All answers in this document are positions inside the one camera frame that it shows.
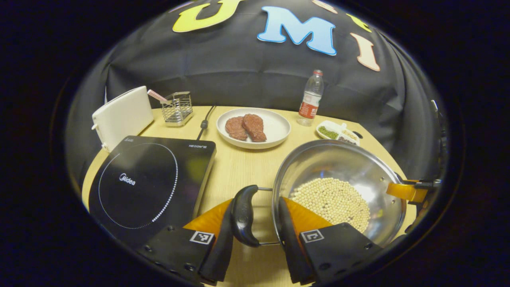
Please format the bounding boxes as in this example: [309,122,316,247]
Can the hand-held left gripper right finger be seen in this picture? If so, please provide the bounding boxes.
[278,197,383,285]

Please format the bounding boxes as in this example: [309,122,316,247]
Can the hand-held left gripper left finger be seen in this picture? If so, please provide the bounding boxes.
[137,198,235,285]

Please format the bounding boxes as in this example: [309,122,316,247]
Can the stainless steel pot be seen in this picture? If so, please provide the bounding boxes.
[231,140,408,248]

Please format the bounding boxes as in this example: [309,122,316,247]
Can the black induction cooktop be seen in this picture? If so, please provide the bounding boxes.
[88,136,217,248]

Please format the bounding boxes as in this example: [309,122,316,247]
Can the pile of yellow soybeans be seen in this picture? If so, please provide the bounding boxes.
[290,178,371,234]

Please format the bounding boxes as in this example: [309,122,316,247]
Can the white divided bean dish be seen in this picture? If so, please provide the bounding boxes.
[316,120,360,146]

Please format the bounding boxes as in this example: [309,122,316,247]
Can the red meat piece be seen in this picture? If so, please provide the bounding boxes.
[242,114,267,143]
[225,116,248,141]

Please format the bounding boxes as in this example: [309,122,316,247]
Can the white round plate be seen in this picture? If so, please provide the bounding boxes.
[216,108,291,150]

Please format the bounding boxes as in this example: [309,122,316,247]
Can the clear plastic water bottle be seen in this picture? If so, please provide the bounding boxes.
[297,70,324,127]

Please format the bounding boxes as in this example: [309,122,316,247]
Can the white toaster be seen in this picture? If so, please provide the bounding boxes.
[92,86,155,153]

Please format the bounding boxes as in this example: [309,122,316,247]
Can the pink striped straw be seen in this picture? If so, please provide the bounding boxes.
[147,89,170,104]

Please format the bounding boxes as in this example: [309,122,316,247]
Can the black backdrop cloth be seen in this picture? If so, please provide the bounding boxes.
[66,0,443,180]

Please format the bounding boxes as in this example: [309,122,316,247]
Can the black power cable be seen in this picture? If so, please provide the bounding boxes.
[196,105,216,141]

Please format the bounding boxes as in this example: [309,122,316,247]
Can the metal wire holder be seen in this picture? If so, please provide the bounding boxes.
[161,92,194,127]

